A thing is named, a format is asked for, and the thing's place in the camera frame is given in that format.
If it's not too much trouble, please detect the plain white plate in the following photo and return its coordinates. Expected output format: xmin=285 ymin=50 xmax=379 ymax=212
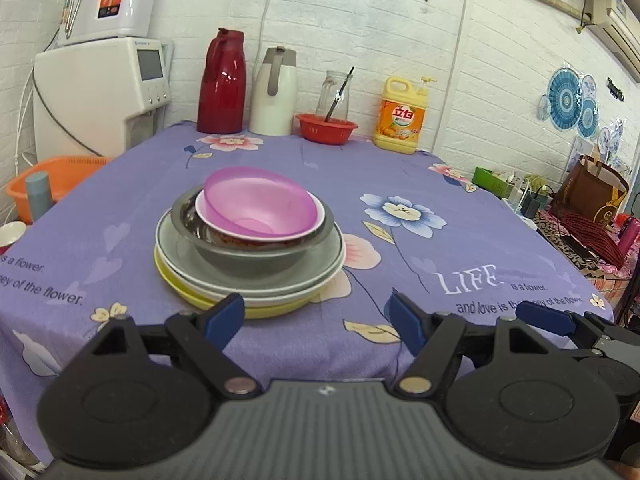
xmin=156 ymin=247 xmax=347 ymax=309

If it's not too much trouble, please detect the purple floral tablecloth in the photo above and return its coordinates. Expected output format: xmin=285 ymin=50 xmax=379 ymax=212
xmin=0 ymin=121 xmax=616 ymax=466

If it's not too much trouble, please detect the white wall water purifier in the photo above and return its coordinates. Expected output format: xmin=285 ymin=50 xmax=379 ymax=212
xmin=57 ymin=0 xmax=160 ymax=48

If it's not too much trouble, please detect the grey plate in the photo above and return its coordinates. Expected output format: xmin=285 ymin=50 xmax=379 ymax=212
xmin=156 ymin=205 xmax=346 ymax=295

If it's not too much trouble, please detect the white thermos jug grey lid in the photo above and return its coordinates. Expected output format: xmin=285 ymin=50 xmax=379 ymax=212
xmin=249 ymin=46 xmax=299 ymax=137

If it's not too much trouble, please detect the purple plastic bowl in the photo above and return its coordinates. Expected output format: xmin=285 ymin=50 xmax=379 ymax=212
xmin=204 ymin=167 xmax=321 ymax=236

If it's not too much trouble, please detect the grey-blue thermos bottle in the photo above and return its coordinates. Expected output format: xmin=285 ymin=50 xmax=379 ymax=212
xmin=25 ymin=171 xmax=54 ymax=224

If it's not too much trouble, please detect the white ceramic bowl red pattern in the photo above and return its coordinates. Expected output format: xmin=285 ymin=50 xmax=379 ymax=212
xmin=195 ymin=190 xmax=327 ymax=250

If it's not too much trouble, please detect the orange plastic basket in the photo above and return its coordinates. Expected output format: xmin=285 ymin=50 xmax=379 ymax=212
xmin=6 ymin=156 xmax=113 ymax=203

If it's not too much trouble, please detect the yellow detergent bottle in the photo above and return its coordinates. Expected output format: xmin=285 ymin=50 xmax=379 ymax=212
xmin=373 ymin=76 xmax=432 ymax=155

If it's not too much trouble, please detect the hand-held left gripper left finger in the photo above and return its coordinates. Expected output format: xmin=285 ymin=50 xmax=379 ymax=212
xmin=60 ymin=292 xmax=263 ymax=397

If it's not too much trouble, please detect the white water dispenser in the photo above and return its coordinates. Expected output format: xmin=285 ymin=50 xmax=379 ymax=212
xmin=32 ymin=37 xmax=175 ymax=158

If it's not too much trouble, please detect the stainless steel bowl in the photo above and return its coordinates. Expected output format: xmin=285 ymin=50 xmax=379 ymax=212
xmin=171 ymin=185 xmax=335 ymax=279

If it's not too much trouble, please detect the pink bottle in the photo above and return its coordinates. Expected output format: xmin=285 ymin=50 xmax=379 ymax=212
xmin=619 ymin=217 xmax=640 ymax=261

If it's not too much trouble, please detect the red thermos jug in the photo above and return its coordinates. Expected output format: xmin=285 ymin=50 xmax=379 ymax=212
xmin=196 ymin=27 xmax=247 ymax=135

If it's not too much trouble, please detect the patterned blanket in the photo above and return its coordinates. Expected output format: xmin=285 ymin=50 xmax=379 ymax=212
xmin=532 ymin=207 xmax=640 ymax=311

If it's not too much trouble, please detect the grey hose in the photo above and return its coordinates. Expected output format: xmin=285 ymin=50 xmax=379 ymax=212
xmin=31 ymin=66 xmax=105 ymax=158

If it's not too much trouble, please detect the red knitted cloth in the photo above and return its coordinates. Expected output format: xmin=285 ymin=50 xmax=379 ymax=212
xmin=562 ymin=211 xmax=628 ymax=270

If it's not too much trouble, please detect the medium blue paper fan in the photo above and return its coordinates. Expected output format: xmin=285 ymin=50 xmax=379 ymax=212
xmin=577 ymin=96 xmax=600 ymax=140

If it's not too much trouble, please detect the green box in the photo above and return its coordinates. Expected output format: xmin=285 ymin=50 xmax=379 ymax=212
xmin=472 ymin=166 xmax=516 ymax=198

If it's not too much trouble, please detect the large blue paper fan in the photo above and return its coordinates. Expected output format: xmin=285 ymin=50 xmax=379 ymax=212
xmin=546 ymin=66 xmax=583 ymax=132

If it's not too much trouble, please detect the white air conditioner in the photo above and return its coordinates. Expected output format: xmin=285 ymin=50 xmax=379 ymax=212
xmin=582 ymin=0 xmax=640 ymax=81

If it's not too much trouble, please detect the yellow plate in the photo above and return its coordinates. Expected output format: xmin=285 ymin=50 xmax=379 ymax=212
xmin=153 ymin=250 xmax=323 ymax=320

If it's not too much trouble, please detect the clear glass jar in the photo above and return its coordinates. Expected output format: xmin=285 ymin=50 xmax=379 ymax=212
xmin=316 ymin=70 xmax=354 ymax=122

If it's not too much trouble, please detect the brown paper bag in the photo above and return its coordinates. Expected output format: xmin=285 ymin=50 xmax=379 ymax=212
xmin=551 ymin=155 xmax=630 ymax=228

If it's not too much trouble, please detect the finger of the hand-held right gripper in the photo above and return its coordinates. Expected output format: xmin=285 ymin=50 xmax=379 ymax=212
xmin=516 ymin=301 xmax=640 ymax=349

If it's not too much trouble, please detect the dark stick in jar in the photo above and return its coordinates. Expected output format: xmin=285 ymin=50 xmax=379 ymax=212
xmin=324 ymin=66 xmax=356 ymax=123

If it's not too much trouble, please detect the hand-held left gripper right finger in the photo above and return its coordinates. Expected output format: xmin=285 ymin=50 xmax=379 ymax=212
xmin=386 ymin=289 xmax=573 ymax=398

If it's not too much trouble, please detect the small white bowl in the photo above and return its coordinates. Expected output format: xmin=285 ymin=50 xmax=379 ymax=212
xmin=0 ymin=221 xmax=27 ymax=257

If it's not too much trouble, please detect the flexible metal hose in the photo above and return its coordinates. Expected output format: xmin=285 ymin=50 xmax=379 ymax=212
xmin=59 ymin=0 xmax=97 ymax=41

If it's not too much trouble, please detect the red plastic colander basket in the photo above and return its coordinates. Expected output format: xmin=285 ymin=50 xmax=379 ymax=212
xmin=295 ymin=113 xmax=359 ymax=146

